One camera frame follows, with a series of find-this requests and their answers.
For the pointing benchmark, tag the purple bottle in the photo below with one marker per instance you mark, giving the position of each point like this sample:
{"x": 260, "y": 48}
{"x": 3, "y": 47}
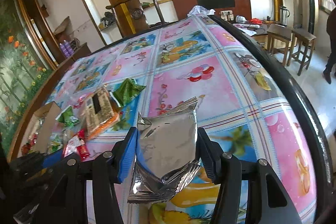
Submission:
{"x": 64, "y": 50}
{"x": 68, "y": 48}

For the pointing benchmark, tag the red snack packet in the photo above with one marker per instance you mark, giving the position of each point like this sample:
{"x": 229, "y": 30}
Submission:
{"x": 77, "y": 145}

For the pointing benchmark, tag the green pea snack packet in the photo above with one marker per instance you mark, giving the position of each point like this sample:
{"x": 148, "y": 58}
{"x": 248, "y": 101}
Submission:
{"x": 55, "y": 144}

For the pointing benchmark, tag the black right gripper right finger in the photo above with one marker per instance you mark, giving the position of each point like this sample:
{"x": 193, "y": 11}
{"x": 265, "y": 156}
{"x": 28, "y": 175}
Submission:
{"x": 267, "y": 201}

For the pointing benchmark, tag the brown cardboard box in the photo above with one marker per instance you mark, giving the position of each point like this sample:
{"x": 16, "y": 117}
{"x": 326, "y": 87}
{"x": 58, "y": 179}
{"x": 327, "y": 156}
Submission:
{"x": 39, "y": 130}

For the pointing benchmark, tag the white plastic bag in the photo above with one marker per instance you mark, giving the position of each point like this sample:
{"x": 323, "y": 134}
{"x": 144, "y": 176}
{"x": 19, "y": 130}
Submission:
{"x": 200, "y": 10}

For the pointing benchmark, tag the orange seaweed cracker pack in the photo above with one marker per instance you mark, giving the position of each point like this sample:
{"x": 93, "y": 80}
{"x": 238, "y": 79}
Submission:
{"x": 101, "y": 112}

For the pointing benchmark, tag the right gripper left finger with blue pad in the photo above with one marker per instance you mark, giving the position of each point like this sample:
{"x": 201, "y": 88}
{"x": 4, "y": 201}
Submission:
{"x": 65, "y": 200}

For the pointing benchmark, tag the wooden stool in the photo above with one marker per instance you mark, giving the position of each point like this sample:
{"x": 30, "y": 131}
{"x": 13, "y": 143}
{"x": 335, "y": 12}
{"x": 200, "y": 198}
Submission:
{"x": 282, "y": 34}
{"x": 302, "y": 48}

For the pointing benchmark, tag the person in maroon jacket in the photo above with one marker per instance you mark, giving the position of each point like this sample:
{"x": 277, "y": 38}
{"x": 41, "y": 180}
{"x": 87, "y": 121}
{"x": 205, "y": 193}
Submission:
{"x": 331, "y": 29}

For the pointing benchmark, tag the floral wall mural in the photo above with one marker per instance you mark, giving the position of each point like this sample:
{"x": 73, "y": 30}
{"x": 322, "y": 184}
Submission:
{"x": 22, "y": 71}

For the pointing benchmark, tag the wooden chair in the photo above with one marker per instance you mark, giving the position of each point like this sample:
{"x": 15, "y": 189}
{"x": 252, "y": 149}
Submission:
{"x": 130, "y": 17}

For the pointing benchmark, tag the steel kettle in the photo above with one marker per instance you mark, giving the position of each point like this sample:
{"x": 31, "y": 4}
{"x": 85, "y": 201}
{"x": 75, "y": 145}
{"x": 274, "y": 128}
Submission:
{"x": 284, "y": 15}

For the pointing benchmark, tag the dark green snack packet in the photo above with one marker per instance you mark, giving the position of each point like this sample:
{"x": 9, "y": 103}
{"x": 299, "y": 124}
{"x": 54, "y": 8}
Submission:
{"x": 126, "y": 92}

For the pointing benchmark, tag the blue black finger of the left gripper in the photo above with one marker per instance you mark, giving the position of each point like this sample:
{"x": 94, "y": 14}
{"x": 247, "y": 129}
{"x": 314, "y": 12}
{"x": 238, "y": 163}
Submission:
{"x": 34, "y": 162}

